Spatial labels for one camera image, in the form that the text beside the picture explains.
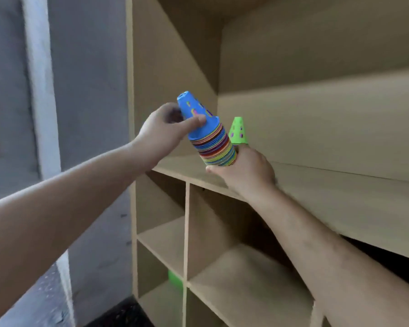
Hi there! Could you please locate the person's right hand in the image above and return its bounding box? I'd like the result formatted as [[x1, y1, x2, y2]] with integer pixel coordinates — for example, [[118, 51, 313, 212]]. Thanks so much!
[[206, 145, 277, 198]]

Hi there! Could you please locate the person's left hand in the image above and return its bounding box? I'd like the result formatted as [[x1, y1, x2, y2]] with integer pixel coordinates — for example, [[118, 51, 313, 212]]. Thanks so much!
[[134, 103, 207, 169]]

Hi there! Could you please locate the blue perforated plastic cone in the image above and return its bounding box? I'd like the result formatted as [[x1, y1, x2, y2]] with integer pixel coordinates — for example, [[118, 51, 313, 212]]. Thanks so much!
[[177, 91, 220, 141]]

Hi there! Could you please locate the stack of multicoloured plastic cones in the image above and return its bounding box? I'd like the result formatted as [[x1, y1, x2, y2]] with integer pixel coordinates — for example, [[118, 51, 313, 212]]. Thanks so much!
[[190, 122, 237, 166]]

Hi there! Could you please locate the green perforated plastic cone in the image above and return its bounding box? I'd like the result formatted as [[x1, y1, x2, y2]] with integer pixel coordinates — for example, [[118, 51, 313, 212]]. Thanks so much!
[[228, 116, 249, 147]]

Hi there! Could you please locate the person's left forearm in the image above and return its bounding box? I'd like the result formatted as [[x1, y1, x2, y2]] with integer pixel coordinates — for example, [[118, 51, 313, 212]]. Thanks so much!
[[0, 141, 154, 327]]

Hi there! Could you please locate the person's right forearm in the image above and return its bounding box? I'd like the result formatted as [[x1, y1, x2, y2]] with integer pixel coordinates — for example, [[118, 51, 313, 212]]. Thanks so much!
[[246, 186, 409, 327]]

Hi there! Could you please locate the light wooden shelving unit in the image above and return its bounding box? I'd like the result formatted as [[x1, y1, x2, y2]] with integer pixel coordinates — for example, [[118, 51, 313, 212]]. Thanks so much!
[[125, 0, 409, 327]]

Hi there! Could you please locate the green object in shelf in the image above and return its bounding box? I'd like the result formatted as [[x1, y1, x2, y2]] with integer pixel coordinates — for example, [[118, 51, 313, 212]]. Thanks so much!
[[168, 270, 184, 290]]

